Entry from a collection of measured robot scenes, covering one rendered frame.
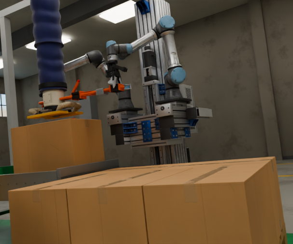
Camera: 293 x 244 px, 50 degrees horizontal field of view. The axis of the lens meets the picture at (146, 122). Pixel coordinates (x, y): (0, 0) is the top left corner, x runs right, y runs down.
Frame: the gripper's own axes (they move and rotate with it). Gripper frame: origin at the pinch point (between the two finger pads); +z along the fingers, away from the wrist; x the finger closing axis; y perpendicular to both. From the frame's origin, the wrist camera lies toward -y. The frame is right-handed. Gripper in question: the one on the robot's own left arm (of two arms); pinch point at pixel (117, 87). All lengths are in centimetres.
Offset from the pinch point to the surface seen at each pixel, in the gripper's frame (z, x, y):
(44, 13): -69, 11, 54
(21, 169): 52, 20, 82
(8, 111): -37, -170, 304
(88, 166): 56, 9, 26
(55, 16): -67, 4, 48
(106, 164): 56, -14, 25
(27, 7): -197, -171, 246
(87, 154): 46, 4, 30
